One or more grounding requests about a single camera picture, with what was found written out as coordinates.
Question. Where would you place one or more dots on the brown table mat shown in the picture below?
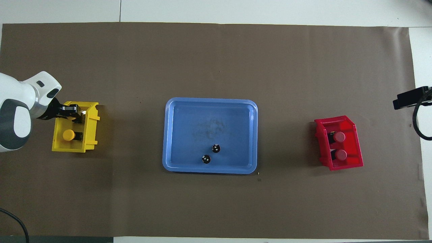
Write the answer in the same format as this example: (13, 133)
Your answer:
(216, 50)

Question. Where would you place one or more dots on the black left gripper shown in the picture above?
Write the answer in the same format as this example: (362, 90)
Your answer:
(50, 111)

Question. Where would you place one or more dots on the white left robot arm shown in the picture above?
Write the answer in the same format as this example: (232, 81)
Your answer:
(17, 98)

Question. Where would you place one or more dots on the red plastic bin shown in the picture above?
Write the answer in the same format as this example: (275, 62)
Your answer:
(352, 148)

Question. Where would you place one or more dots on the black cylindrical capacitor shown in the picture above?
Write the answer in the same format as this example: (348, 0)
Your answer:
(206, 159)
(216, 148)

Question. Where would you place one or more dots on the blue plastic tray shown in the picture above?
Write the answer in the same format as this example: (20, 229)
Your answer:
(189, 135)

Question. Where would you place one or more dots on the red push button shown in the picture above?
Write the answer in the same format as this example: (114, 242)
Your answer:
(339, 136)
(341, 155)

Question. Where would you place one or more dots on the yellow plastic bin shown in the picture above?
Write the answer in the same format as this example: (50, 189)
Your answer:
(67, 146)

